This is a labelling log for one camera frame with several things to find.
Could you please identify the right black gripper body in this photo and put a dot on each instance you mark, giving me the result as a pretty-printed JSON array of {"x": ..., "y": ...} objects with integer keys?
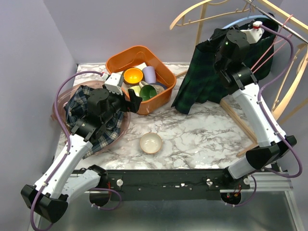
[{"x": 217, "y": 64}]

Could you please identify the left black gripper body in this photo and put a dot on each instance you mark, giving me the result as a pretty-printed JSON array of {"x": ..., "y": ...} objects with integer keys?
[{"x": 121, "y": 103}]

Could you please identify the navy plaid skirt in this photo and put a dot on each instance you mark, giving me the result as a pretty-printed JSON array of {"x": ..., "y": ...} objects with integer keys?
[{"x": 77, "y": 106}]

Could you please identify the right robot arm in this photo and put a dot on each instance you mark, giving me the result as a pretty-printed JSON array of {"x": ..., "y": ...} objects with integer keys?
[{"x": 240, "y": 82}]

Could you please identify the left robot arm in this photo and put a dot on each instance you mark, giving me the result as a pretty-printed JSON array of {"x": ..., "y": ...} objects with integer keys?
[{"x": 51, "y": 194}]

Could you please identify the light blue hanger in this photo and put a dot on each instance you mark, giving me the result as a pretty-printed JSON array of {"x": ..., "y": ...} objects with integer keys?
[{"x": 244, "y": 19}]

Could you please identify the beige empty hanger left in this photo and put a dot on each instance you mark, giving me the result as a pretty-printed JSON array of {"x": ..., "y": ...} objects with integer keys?
[{"x": 207, "y": 10}]

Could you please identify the dark green plaid skirt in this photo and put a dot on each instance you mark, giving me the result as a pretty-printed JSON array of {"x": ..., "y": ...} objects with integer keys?
[{"x": 201, "y": 82}]

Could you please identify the green cup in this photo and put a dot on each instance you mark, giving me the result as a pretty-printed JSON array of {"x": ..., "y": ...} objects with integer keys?
[{"x": 147, "y": 92}]

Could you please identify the orange bowl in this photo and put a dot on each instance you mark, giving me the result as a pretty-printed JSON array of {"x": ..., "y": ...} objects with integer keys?
[{"x": 133, "y": 76}]

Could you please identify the white paper sheet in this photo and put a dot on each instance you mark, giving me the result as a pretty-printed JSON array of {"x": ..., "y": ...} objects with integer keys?
[{"x": 140, "y": 66}]

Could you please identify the lavender cup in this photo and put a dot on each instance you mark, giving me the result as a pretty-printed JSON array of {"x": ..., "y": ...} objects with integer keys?
[{"x": 149, "y": 74}]

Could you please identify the orange plastic bin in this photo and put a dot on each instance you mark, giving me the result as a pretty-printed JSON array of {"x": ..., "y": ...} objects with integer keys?
[{"x": 136, "y": 55}]

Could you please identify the small white ceramic bowl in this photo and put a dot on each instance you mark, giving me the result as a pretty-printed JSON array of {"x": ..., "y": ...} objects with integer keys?
[{"x": 151, "y": 143}]

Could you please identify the wooden clothes rack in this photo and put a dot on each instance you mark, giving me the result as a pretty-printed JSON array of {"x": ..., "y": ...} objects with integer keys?
[{"x": 297, "y": 23}]

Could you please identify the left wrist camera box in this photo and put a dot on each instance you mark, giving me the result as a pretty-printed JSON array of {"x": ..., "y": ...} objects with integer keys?
[{"x": 114, "y": 83}]

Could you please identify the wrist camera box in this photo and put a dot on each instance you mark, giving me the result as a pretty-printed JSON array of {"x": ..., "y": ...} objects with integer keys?
[
  {"x": 255, "y": 33},
  {"x": 114, "y": 83}
]

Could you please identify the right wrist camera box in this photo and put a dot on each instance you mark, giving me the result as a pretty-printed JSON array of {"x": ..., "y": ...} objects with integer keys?
[{"x": 255, "y": 33}]

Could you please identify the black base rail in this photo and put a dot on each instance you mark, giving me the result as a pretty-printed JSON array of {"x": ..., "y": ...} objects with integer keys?
[{"x": 158, "y": 185}]

